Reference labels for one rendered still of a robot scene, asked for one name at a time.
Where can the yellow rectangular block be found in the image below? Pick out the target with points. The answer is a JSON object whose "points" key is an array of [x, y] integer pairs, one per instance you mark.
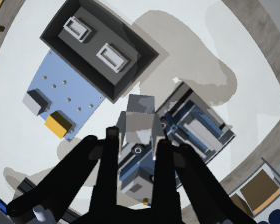
{"points": [[58, 124]]}

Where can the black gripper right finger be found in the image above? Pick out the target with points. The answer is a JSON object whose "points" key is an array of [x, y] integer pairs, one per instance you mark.
{"points": [[209, 200]]}

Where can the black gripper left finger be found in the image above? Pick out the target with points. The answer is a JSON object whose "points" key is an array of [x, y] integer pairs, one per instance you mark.
{"points": [[50, 199]]}

